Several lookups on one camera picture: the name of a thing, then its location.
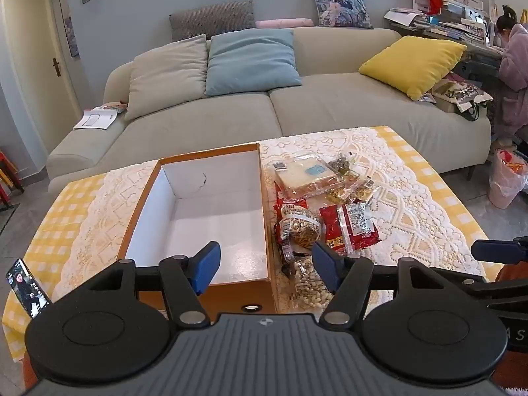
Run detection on beige cushion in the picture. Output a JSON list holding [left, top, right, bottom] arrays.
[[124, 34, 209, 123]]

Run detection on small dark candy packet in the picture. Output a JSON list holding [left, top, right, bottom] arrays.
[[328, 150, 360, 178]]

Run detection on orange cardboard box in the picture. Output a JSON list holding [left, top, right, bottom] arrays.
[[116, 142, 282, 315]]

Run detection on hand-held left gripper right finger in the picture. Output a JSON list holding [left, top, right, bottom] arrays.
[[311, 240, 486, 327]]

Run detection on printed bag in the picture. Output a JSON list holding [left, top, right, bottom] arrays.
[[429, 72, 494, 123]]

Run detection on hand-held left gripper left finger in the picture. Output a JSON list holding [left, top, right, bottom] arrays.
[[82, 240, 222, 327]]

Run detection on white booklet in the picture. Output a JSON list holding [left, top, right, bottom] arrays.
[[73, 106, 123, 130]]

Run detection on cluttered desk with books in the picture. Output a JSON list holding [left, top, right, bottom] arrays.
[[383, 0, 496, 47]]

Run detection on clear packet of white cake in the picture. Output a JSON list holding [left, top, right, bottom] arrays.
[[270, 152, 346, 199]]

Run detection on clear packet of stick crackers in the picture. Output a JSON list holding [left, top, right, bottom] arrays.
[[274, 192, 323, 263]]

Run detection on black smartphone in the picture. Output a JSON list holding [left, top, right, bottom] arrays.
[[5, 258, 53, 321]]

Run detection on yellow cushion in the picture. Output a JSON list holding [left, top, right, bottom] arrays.
[[358, 35, 468, 101]]

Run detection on blue cushion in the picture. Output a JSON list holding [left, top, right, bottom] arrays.
[[204, 29, 304, 98]]

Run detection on printed figure pillow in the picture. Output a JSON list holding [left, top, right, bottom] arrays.
[[309, 0, 374, 30]]

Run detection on red and yellow stool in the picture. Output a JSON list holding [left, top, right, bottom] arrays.
[[0, 148, 26, 212]]

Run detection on clear packet of pale puffs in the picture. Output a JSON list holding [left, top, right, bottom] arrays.
[[282, 251, 337, 308]]

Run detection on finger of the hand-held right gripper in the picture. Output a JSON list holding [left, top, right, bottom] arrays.
[[451, 273, 528, 311], [471, 237, 528, 265]]

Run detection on white lace cloth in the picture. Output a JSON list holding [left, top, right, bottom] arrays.
[[62, 128, 492, 311]]

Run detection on bin with pink bag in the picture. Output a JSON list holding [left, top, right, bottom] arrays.
[[489, 148, 528, 210]]

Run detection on red snack packet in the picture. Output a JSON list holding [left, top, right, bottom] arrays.
[[319, 201, 380, 257]]

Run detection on cream door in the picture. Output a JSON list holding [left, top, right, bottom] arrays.
[[2, 0, 83, 166]]

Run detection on clear packet of golden nuts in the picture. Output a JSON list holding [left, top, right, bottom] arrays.
[[326, 173, 382, 205]]

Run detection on pink bolster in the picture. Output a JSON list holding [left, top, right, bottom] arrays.
[[254, 17, 315, 30]]

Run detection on wall poster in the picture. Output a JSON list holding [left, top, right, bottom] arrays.
[[57, 0, 80, 59]]

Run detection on grey cushion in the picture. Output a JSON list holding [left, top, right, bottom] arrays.
[[169, 0, 257, 43]]

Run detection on beige sofa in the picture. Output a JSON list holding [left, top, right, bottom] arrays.
[[45, 27, 494, 193]]

